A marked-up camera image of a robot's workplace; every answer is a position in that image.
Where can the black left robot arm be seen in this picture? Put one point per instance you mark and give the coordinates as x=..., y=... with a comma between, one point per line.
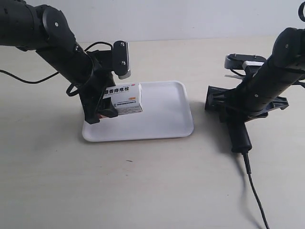
x=44, y=29

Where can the black handheld barcode scanner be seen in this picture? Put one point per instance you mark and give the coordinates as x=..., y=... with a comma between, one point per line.
x=216, y=101

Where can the white medicine box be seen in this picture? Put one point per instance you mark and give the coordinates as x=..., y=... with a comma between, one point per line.
x=126, y=98

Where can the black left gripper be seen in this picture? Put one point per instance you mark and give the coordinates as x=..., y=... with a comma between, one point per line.
x=91, y=93

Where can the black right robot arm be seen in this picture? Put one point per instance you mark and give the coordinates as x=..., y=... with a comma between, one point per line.
x=289, y=51

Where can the white plastic tray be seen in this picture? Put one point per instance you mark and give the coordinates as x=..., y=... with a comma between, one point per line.
x=166, y=114

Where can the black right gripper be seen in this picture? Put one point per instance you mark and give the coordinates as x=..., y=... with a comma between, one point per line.
x=256, y=95

